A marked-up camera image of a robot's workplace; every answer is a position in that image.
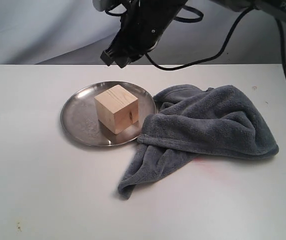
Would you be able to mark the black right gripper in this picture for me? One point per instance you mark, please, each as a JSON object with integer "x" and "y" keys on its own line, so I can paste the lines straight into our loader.
{"x": 141, "y": 28}

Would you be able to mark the light wooden cube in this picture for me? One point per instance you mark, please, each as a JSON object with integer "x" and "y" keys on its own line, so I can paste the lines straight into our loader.
{"x": 117, "y": 108}

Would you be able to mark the grey-blue fleece towel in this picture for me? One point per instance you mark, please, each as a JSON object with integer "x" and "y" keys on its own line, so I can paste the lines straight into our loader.
{"x": 191, "y": 122}

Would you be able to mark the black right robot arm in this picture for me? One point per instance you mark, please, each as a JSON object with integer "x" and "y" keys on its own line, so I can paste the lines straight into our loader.
{"x": 275, "y": 8}

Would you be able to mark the round stainless steel plate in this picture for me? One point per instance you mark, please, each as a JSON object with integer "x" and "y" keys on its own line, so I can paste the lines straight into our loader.
{"x": 80, "y": 123}

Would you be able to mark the grey backdrop cloth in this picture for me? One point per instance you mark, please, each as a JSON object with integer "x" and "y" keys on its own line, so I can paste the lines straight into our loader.
{"x": 72, "y": 32}

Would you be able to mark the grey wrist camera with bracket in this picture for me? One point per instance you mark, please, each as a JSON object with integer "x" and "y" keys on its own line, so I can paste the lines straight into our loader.
{"x": 105, "y": 5}

